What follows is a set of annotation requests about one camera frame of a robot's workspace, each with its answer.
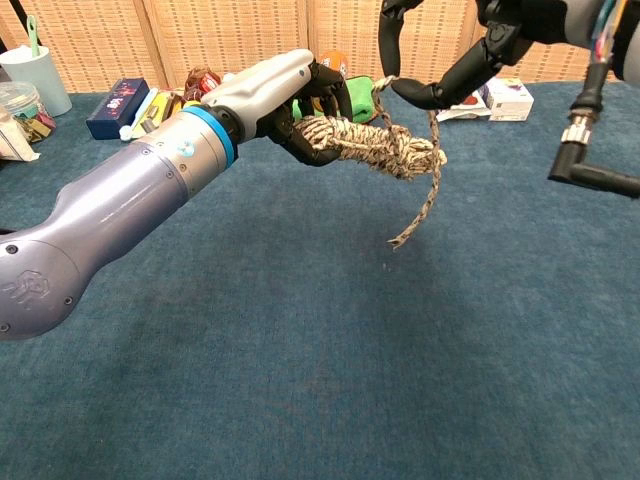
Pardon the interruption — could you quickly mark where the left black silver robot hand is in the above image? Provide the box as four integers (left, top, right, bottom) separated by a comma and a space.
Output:
202, 48, 354, 168

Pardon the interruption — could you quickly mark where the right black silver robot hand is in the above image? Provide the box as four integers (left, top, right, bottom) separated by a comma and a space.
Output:
378, 0, 601, 110

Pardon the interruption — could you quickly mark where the beige speckled braided rope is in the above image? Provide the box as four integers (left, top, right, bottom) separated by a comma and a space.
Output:
293, 74, 448, 251

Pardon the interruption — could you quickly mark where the orange bottle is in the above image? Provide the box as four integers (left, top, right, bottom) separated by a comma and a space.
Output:
319, 49, 350, 76

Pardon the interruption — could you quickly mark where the honey bottle yellow cap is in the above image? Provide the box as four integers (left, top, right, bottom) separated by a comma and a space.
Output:
183, 67, 223, 104

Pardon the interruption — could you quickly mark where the bamboo folding screen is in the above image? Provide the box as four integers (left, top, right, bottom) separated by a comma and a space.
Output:
0, 0, 640, 95

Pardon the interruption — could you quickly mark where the small white purple carton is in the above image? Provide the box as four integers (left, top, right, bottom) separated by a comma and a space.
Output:
477, 76, 535, 123

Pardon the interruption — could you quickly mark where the yellow razor blister pack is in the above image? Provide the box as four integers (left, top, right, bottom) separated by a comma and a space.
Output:
130, 89, 189, 140

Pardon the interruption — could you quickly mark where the green folded cloth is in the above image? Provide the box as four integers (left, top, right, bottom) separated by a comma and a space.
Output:
292, 75, 379, 125

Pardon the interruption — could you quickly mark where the white snack packet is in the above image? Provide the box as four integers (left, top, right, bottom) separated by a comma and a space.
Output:
434, 92, 494, 123

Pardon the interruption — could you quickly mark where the light blue toothbrush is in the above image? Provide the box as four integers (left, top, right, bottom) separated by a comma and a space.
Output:
118, 87, 160, 143

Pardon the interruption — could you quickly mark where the dark blue rectangular box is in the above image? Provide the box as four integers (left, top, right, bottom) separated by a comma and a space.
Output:
85, 78, 151, 141

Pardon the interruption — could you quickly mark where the light blue plastic cup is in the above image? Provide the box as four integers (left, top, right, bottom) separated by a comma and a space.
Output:
0, 45, 74, 117

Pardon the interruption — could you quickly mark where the green plastic spoon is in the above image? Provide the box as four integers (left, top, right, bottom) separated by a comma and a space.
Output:
25, 14, 41, 59

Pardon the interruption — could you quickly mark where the clear jar with clips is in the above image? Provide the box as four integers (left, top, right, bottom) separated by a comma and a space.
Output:
0, 80, 57, 145

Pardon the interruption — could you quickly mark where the white sugar bag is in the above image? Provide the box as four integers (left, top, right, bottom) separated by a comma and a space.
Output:
0, 107, 41, 162

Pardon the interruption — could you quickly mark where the blue carpet table mat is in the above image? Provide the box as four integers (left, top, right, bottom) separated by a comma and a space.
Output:
0, 82, 640, 480

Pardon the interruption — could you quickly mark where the multicoloured wrist wire bundle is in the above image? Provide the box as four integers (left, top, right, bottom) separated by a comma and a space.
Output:
589, 0, 626, 64

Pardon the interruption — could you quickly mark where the black arm cable with connector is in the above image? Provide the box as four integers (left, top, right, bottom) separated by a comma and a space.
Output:
548, 49, 640, 199

